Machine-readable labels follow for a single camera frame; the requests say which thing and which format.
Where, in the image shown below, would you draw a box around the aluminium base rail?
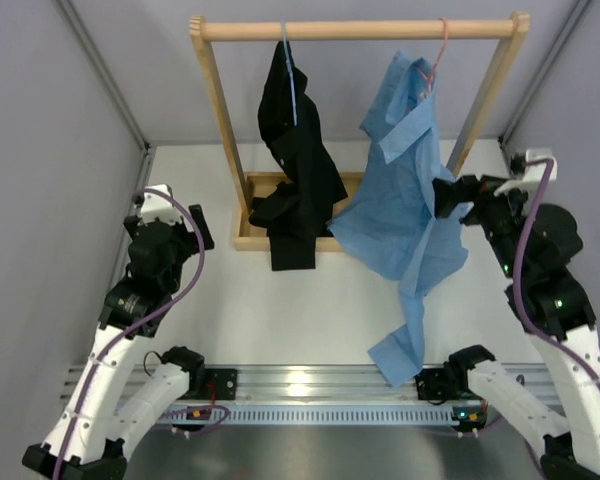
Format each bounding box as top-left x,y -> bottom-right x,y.
59,363 -> 600,401

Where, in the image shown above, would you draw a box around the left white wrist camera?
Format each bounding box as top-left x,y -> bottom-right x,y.
131,184 -> 184,226

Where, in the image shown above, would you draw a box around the blue wire hanger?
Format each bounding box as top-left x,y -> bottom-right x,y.
280,19 -> 298,127

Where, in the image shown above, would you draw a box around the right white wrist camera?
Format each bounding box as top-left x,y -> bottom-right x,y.
494,148 -> 557,197

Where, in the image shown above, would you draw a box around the wooden clothes rack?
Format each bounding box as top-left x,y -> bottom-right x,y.
189,11 -> 531,251

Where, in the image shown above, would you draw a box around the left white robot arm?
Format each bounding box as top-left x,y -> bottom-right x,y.
22,203 -> 215,479

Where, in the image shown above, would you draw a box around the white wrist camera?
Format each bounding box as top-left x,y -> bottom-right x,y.
131,184 -> 184,226
494,148 -> 557,197

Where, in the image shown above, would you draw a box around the black shirt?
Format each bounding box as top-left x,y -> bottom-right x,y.
249,41 -> 347,271

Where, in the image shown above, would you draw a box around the purple cable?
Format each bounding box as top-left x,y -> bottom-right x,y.
52,187 -> 231,480
409,157 -> 600,441

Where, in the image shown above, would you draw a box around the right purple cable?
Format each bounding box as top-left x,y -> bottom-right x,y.
409,157 -> 600,441

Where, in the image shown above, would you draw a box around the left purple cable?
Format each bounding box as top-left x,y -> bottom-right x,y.
52,187 -> 231,480

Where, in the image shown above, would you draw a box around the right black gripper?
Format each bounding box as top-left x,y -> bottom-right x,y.
434,176 -> 536,281

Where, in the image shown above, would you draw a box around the pink wire hanger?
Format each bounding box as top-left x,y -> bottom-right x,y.
418,17 -> 450,98

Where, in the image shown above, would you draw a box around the light blue shirt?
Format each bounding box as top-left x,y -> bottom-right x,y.
329,51 -> 468,387

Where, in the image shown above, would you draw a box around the slotted cable duct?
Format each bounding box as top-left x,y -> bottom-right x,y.
157,402 -> 483,426

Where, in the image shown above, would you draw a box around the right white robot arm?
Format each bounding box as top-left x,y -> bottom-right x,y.
433,175 -> 600,479

